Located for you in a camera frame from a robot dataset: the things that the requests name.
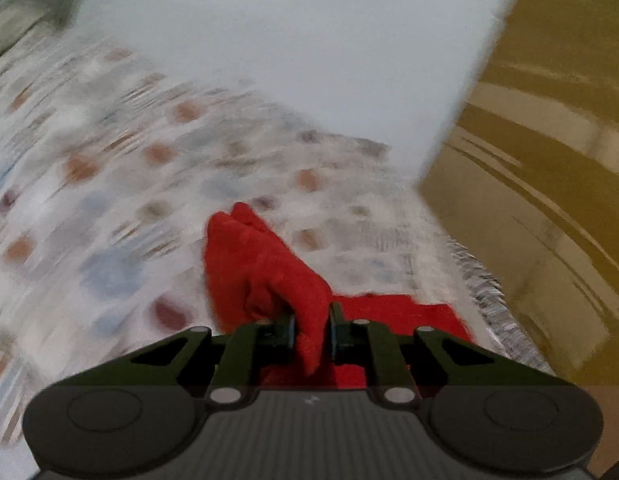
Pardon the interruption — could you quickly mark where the leaf print blanket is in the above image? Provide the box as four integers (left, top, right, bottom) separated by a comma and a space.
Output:
0, 35, 495, 461

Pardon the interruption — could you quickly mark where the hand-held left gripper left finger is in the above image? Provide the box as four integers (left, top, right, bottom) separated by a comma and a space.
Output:
54, 312, 297, 406

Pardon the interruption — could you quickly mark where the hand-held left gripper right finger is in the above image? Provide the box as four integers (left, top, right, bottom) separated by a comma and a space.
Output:
328, 302, 575, 406

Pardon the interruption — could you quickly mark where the metal bed headboard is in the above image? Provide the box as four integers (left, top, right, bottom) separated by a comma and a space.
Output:
0, 0, 90, 68

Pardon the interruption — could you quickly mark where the zebra striped cloth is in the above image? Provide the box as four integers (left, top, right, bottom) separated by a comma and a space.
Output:
447, 237, 557, 378

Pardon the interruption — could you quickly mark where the red garment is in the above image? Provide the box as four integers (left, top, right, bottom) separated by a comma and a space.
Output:
203, 202, 477, 391

